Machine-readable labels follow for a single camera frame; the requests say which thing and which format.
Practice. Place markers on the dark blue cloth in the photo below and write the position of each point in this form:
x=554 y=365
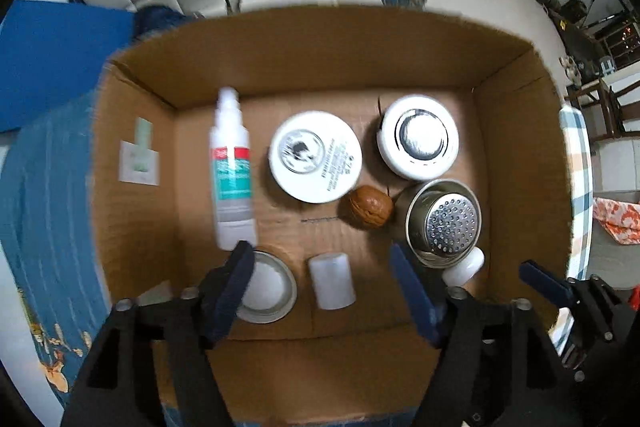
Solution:
x=155 y=19

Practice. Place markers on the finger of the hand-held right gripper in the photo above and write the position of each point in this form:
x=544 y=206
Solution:
x=542 y=282

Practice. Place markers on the blue striped blanket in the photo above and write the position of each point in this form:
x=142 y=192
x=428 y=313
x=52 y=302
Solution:
x=45 y=217

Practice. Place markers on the dark wooden chair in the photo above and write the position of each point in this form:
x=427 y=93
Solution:
x=610 y=107

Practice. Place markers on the metal strainer cup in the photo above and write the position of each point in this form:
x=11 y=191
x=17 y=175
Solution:
x=445 y=222

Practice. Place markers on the black exercise machine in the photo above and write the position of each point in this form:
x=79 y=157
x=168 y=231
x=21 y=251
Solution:
x=582 y=42

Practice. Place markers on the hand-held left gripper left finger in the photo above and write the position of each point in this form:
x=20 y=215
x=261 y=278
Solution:
x=230 y=292

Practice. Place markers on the printed cardboard box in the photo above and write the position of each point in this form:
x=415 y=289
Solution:
x=310 y=57

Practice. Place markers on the silver round tin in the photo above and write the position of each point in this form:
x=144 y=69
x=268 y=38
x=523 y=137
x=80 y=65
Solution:
x=270 y=287

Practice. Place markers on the pair of white shoes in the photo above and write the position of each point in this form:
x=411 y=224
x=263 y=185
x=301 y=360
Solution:
x=566 y=67

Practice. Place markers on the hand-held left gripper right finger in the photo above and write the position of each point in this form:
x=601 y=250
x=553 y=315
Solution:
x=412 y=292

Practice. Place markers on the white round jar dark top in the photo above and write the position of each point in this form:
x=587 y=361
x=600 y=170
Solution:
x=419 y=137

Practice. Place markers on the brown walnut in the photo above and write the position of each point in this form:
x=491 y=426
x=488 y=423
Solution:
x=370 y=207

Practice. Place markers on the small white bottle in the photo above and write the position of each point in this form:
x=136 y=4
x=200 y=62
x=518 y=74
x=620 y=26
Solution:
x=462 y=269

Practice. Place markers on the small white case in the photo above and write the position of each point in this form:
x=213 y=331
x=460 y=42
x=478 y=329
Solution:
x=331 y=282

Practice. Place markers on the blue cushion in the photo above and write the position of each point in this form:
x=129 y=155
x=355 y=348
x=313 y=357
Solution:
x=55 y=57

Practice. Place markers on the orange patterned cloth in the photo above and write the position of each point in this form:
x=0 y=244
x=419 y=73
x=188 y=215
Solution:
x=620 y=214

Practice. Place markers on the black speaker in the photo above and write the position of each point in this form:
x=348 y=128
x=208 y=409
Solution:
x=574 y=9

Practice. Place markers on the white spray bottle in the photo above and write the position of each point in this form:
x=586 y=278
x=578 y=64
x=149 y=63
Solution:
x=230 y=167

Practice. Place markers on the grey seat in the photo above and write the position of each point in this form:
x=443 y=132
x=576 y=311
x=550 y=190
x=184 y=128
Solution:
x=610 y=262

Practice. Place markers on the white round tin lid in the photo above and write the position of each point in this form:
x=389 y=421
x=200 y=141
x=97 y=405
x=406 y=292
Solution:
x=315 y=157

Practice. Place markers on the plaid bed sheet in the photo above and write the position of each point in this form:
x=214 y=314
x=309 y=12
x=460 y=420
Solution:
x=580 y=147

